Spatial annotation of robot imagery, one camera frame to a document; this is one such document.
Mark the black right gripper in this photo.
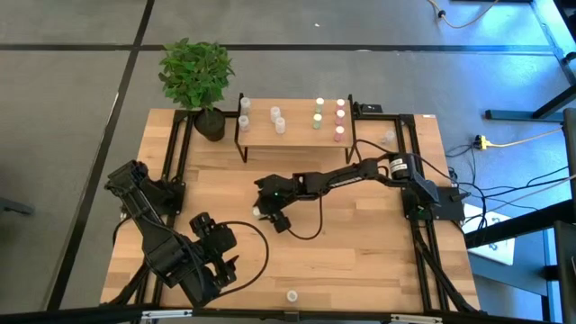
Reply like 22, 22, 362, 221
253, 174, 307, 223

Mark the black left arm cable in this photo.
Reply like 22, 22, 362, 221
214, 220, 270, 298

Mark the grey chair base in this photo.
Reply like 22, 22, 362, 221
0, 196, 35, 217

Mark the black plant pot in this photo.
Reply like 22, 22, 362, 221
193, 106, 228, 143

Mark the white sign board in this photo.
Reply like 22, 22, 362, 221
463, 202, 517, 266

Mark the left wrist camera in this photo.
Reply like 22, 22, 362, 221
188, 211, 216, 237

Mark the wooden shelf with black legs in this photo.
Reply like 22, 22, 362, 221
233, 92, 357, 165

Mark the black desk frame beam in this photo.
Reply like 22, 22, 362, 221
533, 0, 576, 119
465, 197, 576, 249

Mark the cream floor cable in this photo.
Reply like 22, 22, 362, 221
427, 0, 500, 29

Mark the small black box device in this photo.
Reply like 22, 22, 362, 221
352, 101, 384, 115

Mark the grey desk foot bar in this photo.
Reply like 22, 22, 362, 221
485, 109, 563, 122
467, 251, 548, 298

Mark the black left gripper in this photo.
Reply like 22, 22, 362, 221
207, 223, 241, 287

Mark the black floor cable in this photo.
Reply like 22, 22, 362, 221
467, 176, 576, 194
525, 165, 571, 187

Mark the thin cream cord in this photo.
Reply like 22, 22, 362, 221
494, 174, 576, 207

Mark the green leafy potted plant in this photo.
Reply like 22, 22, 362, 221
157, 37, 236, 112

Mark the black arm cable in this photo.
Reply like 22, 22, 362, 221
287, 193, 325, 241
214, 220, 270, 298

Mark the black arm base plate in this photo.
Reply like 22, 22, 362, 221
401, 184, 467, 222
117, 178, 186, 216

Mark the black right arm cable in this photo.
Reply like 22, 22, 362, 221
287, 193, 325, 241

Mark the silver metal bracket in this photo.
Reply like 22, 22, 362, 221
141, 309, 194, 320
390, 313, 445, 324

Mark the yellow hanging cord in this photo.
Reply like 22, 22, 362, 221
488, 128, 564, 149

